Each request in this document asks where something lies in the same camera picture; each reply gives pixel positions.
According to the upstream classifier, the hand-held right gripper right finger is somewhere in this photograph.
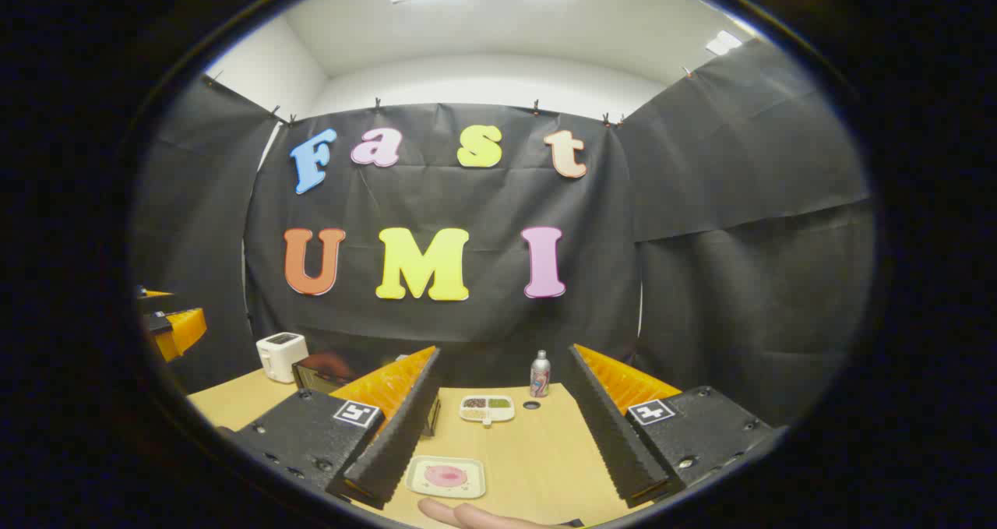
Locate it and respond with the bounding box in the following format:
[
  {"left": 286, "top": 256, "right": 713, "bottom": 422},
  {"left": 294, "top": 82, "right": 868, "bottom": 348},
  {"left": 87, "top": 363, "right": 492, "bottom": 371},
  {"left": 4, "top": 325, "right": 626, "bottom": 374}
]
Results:
[{"left": 562, "top": 344, "right": 777, "bottom": 509}]

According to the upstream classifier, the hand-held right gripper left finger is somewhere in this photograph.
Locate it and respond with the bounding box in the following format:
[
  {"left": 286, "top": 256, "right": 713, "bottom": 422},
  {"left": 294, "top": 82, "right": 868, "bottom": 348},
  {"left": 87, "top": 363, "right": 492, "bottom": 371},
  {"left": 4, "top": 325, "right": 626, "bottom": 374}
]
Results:
[{"left": 232, "top": 346, "right": 444, "bottom": 510}]

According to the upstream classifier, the white square plate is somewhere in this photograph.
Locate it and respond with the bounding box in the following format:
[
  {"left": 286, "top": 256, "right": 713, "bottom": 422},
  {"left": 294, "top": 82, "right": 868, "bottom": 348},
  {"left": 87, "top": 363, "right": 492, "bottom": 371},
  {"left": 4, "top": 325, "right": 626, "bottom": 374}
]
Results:
[{"left": 404, "top": 455, "right": 488, "bottom": 501}]

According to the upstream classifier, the black electric oven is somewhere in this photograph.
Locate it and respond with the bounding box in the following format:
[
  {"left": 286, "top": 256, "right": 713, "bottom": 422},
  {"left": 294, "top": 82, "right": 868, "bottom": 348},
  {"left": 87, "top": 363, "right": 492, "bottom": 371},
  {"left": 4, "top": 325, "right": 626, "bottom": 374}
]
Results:
[{"left": 291, "top": 350, "right": 442, "bottom": 439}]

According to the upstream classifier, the silver printed bottle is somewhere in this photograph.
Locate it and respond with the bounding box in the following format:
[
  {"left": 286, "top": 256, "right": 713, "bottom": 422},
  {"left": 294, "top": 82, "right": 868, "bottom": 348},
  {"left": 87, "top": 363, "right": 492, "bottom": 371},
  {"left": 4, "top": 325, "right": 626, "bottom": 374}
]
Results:
[{"left": 530, "top": 350, "right": 552, "bottom": 399}]

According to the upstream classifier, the white divided dish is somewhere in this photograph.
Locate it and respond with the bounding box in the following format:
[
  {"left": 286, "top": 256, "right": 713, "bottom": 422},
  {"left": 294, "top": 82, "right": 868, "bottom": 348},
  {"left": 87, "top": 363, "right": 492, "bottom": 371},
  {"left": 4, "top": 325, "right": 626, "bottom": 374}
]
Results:
[{"left": 458, "top": 393, "right": 516, "bottom": 427}]

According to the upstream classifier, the white toaster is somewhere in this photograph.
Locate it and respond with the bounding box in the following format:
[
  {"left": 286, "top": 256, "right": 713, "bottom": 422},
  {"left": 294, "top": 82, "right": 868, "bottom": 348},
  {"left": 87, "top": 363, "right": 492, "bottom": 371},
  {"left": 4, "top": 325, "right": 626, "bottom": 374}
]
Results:
[{"left": 255, "top": 331, "right": 310, "bottom": 384}]

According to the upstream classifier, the black backdrop cloth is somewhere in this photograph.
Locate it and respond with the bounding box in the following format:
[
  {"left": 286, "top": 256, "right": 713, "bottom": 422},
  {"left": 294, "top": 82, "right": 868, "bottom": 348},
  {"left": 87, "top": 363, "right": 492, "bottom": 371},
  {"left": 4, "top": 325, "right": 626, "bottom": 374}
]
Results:
[{"left": 131, "top": 38, "right": 878, "bottom": 430}]

